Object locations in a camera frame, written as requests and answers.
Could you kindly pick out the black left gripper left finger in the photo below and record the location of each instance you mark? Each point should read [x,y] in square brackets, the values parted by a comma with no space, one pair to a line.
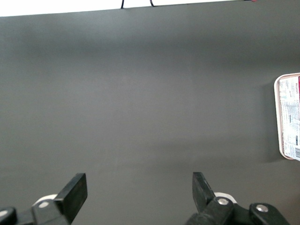
[70,199]

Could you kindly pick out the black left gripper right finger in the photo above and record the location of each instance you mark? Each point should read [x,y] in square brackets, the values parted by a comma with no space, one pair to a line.
[204,199]

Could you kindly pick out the cream plastic tray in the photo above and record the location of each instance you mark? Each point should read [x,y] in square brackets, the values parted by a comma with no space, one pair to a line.
[276,117]

